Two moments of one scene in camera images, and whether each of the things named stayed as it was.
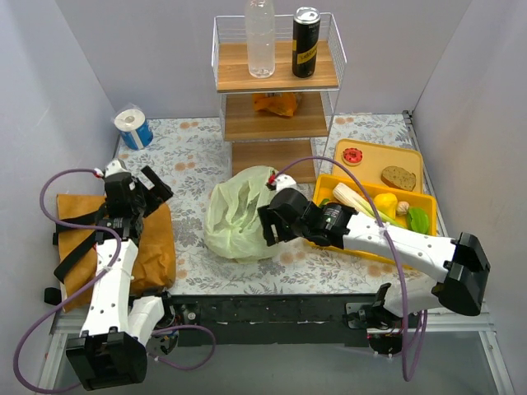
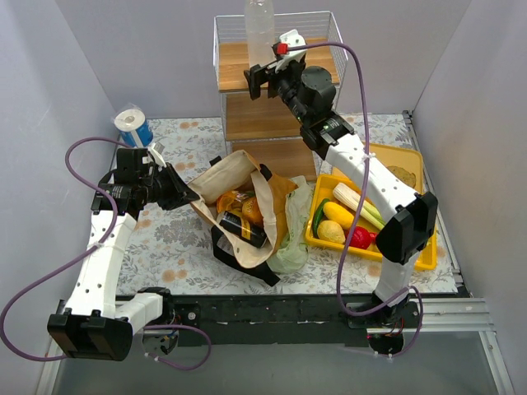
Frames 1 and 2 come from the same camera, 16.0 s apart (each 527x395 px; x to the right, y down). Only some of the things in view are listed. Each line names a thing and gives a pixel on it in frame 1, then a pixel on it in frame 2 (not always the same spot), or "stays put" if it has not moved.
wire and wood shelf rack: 282,121 stays put
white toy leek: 352,198 stays put
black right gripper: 278,220 -> 260,81
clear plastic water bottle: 260,31 stays put
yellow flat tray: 368,160 stays put
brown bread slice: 398,177 stays put
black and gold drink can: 305,27 -> 253,233
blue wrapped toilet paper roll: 134,128 stays put
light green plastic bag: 232,225 -> 292,253
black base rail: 285,320 stays put
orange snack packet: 284,104 -> 243,202
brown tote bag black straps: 156,264 -> 240,172
